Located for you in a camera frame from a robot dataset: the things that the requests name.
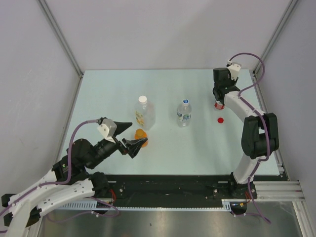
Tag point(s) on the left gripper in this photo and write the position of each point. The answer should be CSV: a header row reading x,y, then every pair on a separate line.
x,y
133,146

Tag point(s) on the clear bottle red label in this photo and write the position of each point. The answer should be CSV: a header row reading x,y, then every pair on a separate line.
x,y
218,105

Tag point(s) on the water bottle blue cap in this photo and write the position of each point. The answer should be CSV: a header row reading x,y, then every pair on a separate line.
x,y
184,111

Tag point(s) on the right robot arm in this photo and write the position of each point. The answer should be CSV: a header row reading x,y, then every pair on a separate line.
x,y
259,134

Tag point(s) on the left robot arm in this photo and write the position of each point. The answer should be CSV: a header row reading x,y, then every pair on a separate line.
x,y
68,179

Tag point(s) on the small orange bottle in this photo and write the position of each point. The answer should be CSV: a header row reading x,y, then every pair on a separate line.
x,y
140,134

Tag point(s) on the square bottle white cap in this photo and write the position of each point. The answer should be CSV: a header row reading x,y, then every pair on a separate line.
x,y
145,113

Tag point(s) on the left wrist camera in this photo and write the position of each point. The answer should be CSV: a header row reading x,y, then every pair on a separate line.
x,y
107,129

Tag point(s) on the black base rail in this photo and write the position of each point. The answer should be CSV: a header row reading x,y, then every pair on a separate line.
x,y
166,191

